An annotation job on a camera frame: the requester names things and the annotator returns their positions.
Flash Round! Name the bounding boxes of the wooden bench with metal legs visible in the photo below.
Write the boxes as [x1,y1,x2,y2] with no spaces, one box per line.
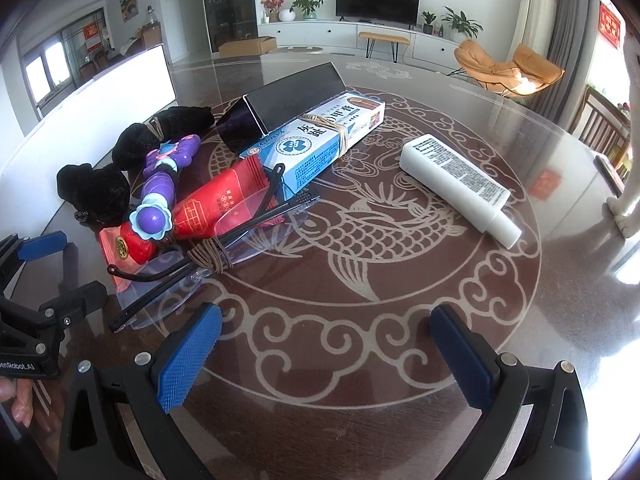
[358,31,412,65]

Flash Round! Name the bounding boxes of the grey curtain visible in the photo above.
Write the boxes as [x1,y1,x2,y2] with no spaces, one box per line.
[546,0,602,128]

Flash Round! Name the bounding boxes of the wooden dining chair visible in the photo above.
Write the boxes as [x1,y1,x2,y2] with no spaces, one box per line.
[577,85,632,182]

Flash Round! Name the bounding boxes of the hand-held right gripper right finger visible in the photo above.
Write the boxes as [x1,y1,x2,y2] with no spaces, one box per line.
[429,304,591,480]

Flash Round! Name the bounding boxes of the rimless glasses with black temples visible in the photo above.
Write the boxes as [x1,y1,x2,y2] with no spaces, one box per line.
[108,162,322,334]

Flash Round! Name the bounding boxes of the red snack packet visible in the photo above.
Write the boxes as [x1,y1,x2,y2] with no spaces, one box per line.
[172,154,287,242]

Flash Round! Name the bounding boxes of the covered standing air conditioner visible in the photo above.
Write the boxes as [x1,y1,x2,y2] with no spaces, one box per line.
[505,0,561,69]

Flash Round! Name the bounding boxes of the patterned glass-topped desktop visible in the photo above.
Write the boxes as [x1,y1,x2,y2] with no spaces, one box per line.
[0,45,640,480]

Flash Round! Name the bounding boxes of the white television cabinet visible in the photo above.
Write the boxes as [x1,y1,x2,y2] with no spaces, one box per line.
[257,19,472,69]

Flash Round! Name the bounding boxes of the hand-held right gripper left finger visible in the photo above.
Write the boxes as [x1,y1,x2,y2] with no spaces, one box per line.
[57,302,223,480]

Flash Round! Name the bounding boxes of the large leafy potted plant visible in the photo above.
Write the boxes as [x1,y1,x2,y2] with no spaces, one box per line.
[442,6,484,40]

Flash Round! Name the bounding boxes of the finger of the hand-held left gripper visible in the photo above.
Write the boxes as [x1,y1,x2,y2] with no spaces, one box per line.
[0,230,69,297]
[37,281,109,329]

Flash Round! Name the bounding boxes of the red packet with gold emblem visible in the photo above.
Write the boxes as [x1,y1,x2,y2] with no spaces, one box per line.
[98,224,173,294]

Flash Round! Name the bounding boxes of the green potted plant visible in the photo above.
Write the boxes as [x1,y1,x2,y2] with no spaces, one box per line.
[291,0,327,21]

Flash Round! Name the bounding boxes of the black velvet scrunchie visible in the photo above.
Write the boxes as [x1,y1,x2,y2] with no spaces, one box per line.
[111,105,215,171]
[55,162,132,226]

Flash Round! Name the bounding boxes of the tan hair tie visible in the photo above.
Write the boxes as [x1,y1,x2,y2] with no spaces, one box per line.
[144,115,169,144]

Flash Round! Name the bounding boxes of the tan rubber band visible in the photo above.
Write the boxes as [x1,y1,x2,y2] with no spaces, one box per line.
[300,114,354,161]

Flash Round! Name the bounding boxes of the blue and white medicine box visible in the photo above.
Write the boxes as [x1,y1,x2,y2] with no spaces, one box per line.
[239,92,386,197]

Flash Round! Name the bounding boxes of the purple toy wand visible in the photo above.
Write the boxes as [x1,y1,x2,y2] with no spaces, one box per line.
[128,133,202,242]

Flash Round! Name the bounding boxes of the red flowers in white vase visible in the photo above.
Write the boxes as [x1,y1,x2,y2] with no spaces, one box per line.
[261,0,289,24]

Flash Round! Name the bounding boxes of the black cardboard box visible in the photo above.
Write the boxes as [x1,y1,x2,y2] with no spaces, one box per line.
[217,62,349,154]

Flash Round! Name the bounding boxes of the dark glass display cabinet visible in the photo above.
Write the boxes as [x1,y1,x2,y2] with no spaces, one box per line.
[199,0,256,54]

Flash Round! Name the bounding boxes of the person's left hand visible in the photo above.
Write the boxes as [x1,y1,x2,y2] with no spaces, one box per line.
[0,378,52,432]

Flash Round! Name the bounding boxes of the white plastic bottle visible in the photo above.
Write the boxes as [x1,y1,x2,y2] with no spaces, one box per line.
[399,134,523,249]

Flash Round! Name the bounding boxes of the black flat television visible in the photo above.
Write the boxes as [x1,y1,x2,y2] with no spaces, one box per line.
[335,0,421,26]

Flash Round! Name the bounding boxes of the orange lounge chair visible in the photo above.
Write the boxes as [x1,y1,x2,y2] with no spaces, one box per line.
[453,38,565,99]

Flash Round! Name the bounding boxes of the red wall hanging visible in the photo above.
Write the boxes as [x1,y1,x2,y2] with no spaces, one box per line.
[598,0,623,49]

